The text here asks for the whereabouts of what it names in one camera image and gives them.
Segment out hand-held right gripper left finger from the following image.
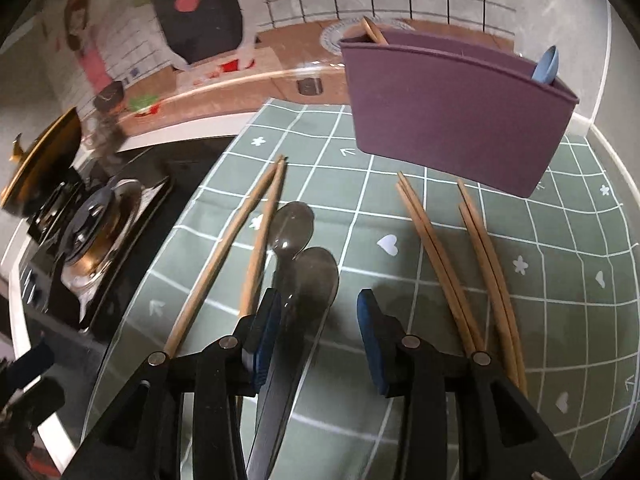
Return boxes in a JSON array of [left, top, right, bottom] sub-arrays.
[[60, 286, 282, 480]]

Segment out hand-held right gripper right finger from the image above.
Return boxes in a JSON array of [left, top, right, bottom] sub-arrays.
[[356, 288, 583, 480]]

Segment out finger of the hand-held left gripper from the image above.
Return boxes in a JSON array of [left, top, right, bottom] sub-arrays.
[[0, 342, 56, 401]]

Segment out large translucent grey spoon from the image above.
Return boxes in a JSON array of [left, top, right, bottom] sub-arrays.
[[245, 246, 341, 480]]

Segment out small translucent grey spoon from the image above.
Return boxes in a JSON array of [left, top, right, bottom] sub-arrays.
[[267, 201, 317, 311]]

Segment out purple utensil holder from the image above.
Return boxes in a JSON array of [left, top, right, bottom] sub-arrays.
[[339, 27, 581, 200]]

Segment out green grid table mat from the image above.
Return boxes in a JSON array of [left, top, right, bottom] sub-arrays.
[[82, 97, 631, 480]]

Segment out golden pot lid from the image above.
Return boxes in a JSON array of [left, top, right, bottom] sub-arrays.
[[0, 107, 83, 217]]

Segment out blue plastic spoon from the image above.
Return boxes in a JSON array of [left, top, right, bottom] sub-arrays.
[[531, 45, 558, 85]]

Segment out cartoon kitchen wall sticker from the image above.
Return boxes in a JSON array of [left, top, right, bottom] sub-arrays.
[[40, 0, 521, 141]]

